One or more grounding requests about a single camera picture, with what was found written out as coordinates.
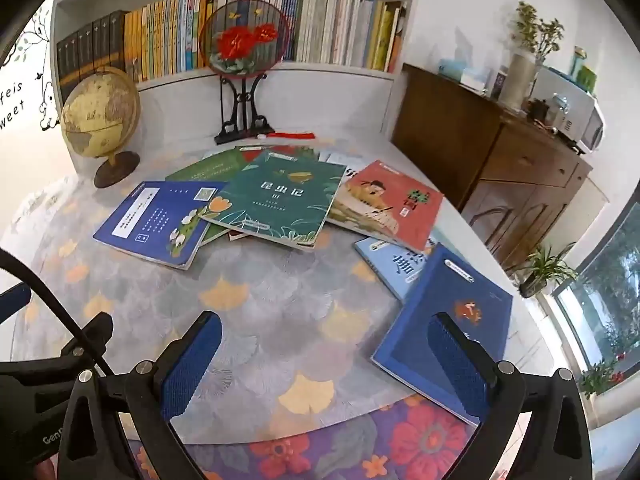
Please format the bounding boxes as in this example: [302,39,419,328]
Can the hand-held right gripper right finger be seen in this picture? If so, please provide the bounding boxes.
[427,312,593,480]

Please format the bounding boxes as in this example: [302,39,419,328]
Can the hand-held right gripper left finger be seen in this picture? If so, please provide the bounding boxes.
[57,310,223,480]

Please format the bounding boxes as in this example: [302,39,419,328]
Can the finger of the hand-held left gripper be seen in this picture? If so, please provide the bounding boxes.
[0,282,32,323]
[57,311,115,361]

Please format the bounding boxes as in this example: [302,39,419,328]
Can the dark blue book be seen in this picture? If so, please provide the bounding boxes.
[370,242,516,428]

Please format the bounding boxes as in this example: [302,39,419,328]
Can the light blue cartoon-cover book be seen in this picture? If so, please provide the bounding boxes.
[354,232,443,305]

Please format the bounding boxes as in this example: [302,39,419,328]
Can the blue book with white label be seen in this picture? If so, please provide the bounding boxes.
[92,180,227,272]

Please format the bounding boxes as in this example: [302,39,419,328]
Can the red poet-cover book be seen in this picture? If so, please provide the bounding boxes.
[325,160,446,257]

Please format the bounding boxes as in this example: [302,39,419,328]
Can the teal leaf-print book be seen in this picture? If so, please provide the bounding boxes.
[199,150,349,252]

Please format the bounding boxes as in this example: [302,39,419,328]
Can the green book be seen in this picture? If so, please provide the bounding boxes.
[165,147,263,247]

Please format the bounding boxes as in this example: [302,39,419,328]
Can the pale book with grass picture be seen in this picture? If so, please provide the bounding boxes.
[318,149,363,177]

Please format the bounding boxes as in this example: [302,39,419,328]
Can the row of black books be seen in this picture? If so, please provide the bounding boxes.
[56,10,126,93]

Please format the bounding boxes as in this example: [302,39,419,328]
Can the row of yellow books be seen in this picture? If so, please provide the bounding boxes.
[124,0,213,83]

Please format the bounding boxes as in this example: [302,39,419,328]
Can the row of pale books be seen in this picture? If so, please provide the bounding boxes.
[227,0,408,73]

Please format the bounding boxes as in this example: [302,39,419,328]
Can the small potted plant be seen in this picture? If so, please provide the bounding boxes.
[515,241,578,300]

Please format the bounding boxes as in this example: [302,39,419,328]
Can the purple floral cloth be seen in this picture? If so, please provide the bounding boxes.
[125,392,481,480]

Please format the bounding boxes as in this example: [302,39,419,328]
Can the red flowering plant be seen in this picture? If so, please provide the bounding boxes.
[580,352,628,396]

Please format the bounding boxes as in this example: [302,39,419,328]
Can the window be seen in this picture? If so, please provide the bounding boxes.
[550,195,640,401]

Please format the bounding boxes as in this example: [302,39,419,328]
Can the brown wooden cabinet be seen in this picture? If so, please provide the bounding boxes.
[390,62,608,276]

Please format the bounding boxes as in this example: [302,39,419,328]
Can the antique yellow globe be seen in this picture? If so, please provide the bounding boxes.
[60,66,142,189]

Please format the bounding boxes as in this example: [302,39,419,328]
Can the red tassel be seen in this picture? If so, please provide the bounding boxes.
[257,131,317,142]

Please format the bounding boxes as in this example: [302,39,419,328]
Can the white microwave oven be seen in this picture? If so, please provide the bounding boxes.
[527,66,607,155]

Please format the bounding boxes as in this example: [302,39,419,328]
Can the plant in tall vase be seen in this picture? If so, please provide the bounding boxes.
[497,1,566,112]

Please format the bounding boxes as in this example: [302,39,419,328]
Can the light blue box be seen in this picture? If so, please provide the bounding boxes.
[439,57,488,92]

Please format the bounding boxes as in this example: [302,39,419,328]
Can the green box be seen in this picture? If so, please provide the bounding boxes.
[579,64,599,95]

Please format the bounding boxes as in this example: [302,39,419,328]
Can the round embroidered flower fan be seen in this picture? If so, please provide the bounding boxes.
[199,1,291,77]

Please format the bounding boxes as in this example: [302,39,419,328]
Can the bear swing wall decal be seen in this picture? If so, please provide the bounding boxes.
[37,79,62,133]

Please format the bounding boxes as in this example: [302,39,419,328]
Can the lettering wall decal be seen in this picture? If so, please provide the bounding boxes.
[0,87,37,133]

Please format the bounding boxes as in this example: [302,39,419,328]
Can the tree branch wall decal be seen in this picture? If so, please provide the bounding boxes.
[9,10,53,81]

